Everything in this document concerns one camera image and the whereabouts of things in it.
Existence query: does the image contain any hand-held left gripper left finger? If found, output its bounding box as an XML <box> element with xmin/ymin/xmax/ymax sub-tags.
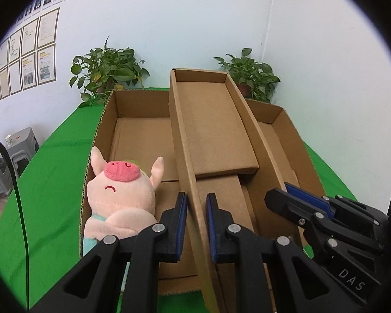
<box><xmin>29</xmin><ymin>192</ymin><xmax>188</xmax><ymax>313</ymax></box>

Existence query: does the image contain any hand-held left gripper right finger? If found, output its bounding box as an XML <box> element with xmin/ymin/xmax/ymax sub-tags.
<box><xmin>206</xmin><ymin>193</ymin><xmax>359</xmax><ymax>313</ymax></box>

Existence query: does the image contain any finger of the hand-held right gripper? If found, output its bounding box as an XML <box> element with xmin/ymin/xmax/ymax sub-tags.
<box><xmin>265</xmin><ymin>188</ymin><xmax>385</xmax><ymax>258</ymax></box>
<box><xmin>284</xmin><ymin>183</ymin><xmax>388</xmax><ymax>232</ymax></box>

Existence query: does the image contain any large cardboard box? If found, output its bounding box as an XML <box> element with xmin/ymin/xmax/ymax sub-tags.
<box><xmin>80</xmin><ymin>88</ymin><xmax>326</xmax><ymax>297</ymax></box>

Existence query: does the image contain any pink pig plush toy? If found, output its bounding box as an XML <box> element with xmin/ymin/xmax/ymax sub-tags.
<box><xmin>82</xmin><ymin>146</ymin><xmax>164</xmax><ymax>256</ymax></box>

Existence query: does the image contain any green tablecloth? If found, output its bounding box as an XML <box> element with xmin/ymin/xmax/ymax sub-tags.
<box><xmin>0</xmin><ymin>86</ymin><xmax>359</xmax><ymax>313</ymax></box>

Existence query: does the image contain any small potted green plant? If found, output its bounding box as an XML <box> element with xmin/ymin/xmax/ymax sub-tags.
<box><xmin>214</xmin><ymin>48</ymin><xmax>281</xmax><ymax>103</ymax></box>

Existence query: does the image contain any large potted green plant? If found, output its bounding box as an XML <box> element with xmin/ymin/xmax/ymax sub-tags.
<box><xmin>69</xmin><ymin>36</ymin><xmax>150</xmax><ymax>107</ymax></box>

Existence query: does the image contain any black cable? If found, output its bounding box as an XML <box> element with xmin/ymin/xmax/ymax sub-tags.
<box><xmin>0</xmin><ymin>132</ymin><xmax>31</xmax><ymax>310</ymax></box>

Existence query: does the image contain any group of framed wall documents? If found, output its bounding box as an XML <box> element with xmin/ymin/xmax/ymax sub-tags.
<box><xmin>0</xmin><ymin>7</ymin><xmax>59</xmax><ymax>106</ymax></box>

